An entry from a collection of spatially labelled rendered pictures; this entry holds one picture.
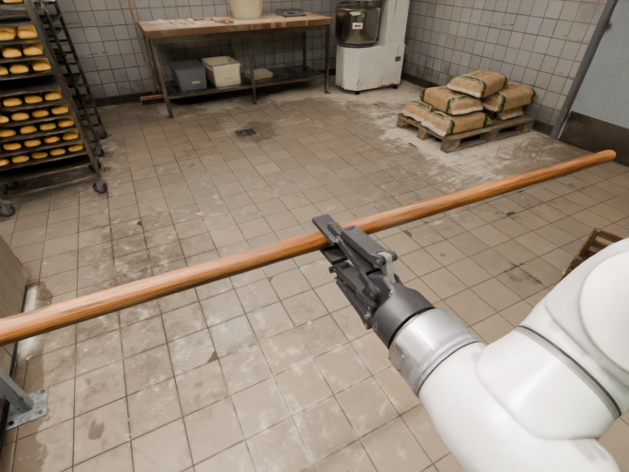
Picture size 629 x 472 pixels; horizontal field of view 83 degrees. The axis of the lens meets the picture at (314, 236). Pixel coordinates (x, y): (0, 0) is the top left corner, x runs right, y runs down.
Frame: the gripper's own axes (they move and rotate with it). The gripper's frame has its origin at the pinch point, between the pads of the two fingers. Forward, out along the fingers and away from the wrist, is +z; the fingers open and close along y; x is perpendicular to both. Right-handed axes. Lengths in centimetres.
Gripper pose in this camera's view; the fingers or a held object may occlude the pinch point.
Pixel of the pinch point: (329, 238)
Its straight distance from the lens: 56.2
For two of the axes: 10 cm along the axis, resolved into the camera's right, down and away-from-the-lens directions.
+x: 8.8, -2.5, 4.0
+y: -0.4, 8.0, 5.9
